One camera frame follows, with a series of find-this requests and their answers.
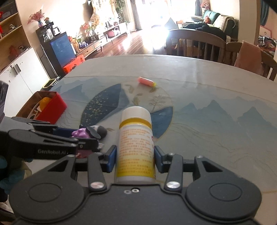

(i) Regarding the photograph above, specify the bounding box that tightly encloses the pink flower vase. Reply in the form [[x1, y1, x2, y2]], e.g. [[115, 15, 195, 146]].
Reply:
[[27, 9, 45, 27]]

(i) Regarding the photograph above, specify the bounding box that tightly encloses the orange fruit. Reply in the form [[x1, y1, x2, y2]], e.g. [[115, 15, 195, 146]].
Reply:
[[39, 97, 52, 111]]

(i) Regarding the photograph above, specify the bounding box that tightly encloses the long tv console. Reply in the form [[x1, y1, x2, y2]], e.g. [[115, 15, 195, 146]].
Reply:
[[75, 22, 129, 59]]

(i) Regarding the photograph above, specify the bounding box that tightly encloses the clear bottle with black cap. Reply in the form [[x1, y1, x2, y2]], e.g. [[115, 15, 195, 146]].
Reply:
[[86, 125, 108, 140]]

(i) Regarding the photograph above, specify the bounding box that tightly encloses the pink cylinder with yellow tip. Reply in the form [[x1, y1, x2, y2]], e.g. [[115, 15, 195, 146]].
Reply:
[[138, 77, 156, 88]]

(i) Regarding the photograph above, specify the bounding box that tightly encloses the dark cabinet with blue panel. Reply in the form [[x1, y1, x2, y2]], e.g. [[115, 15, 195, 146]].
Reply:
[[36, 22, 76, 78]]

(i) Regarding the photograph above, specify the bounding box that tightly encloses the wooden chair with pink cloth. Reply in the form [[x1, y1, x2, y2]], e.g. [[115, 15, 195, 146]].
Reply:
[[224, 41, 276, 81]]

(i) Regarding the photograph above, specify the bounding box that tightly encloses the purple toy figure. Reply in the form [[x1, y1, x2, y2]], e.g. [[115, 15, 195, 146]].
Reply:
[[71, 127, 103, 158]]

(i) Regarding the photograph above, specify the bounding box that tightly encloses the dark wooden dining chair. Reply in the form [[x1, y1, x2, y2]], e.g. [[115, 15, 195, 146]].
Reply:
[[165, 29, 227, 63]]

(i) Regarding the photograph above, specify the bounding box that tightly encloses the white cupboard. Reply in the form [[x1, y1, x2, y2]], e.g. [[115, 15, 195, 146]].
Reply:
[[1, 48, 50, 117]]

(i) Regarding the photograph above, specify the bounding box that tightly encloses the patterned table mat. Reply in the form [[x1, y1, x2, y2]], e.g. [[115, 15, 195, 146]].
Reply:
[[53, 76, 276, 192]]

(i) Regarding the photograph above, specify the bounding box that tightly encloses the pink cloth on chair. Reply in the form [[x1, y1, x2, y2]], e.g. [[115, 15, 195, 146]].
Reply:
[[234, 41, 263, 75]]

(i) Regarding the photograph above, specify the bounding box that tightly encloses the red storage box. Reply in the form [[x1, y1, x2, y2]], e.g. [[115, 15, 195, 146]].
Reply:
[[16, 91, 67, 124]]

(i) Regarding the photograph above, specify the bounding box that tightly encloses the red crate on floor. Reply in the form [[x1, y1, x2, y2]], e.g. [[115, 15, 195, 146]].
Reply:
[[63, 55, 85, 74]]

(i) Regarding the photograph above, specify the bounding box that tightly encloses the white yellow-labelled bottle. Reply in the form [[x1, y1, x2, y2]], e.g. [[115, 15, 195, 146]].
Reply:
[[115, 106, 155, 184]]

